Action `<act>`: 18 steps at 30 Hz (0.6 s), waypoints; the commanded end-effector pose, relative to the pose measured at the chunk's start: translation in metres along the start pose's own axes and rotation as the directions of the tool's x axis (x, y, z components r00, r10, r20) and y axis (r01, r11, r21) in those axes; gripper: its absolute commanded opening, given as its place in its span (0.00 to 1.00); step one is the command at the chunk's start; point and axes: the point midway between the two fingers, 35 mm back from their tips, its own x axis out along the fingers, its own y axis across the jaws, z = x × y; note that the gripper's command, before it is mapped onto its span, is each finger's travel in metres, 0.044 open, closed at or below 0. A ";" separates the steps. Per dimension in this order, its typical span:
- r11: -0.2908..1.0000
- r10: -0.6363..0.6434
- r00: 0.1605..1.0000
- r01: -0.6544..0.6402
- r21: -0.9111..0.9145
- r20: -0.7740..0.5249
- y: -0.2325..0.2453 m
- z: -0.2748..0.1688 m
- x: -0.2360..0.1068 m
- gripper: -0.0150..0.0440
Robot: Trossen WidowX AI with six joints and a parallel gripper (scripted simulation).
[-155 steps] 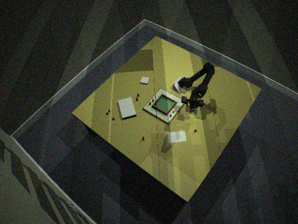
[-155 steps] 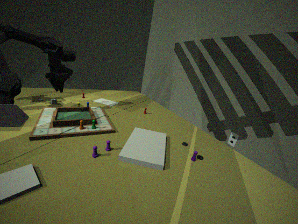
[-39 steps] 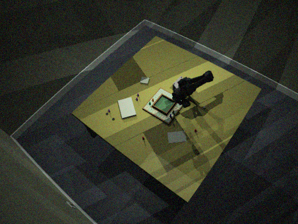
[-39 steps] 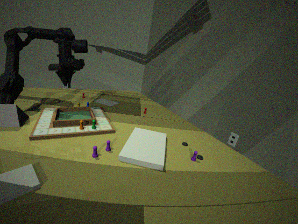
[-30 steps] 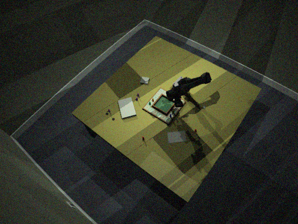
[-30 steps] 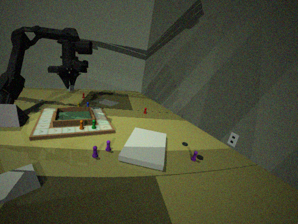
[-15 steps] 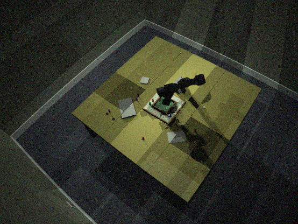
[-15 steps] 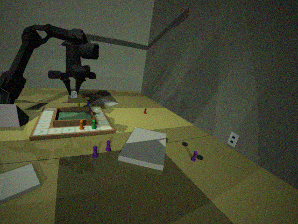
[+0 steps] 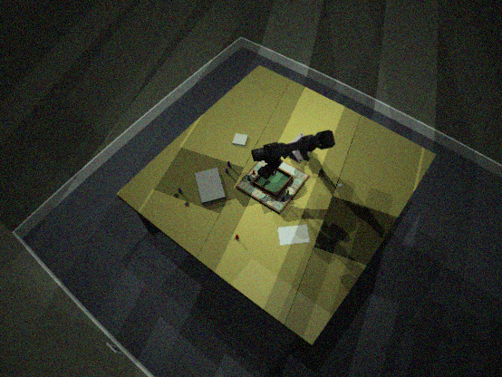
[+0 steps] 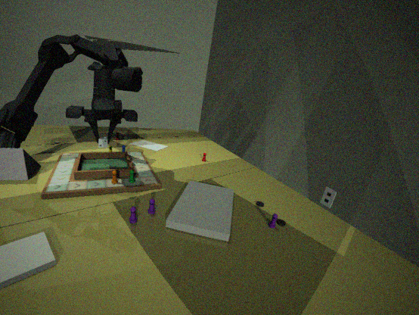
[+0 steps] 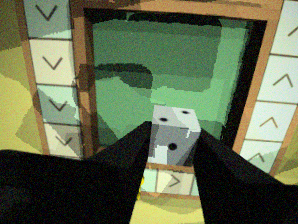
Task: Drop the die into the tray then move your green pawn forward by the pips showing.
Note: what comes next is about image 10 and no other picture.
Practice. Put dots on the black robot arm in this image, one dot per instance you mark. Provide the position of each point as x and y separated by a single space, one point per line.
19 115

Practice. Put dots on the white die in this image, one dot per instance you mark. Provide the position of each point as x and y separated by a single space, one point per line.
102 142

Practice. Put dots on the purple pawn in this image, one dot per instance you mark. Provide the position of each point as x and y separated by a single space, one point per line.
151 209
133 218
274 218

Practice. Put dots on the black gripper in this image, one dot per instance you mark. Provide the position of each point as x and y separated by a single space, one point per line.
78 111

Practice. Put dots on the orange pawn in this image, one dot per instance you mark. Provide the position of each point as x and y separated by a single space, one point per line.
114 177

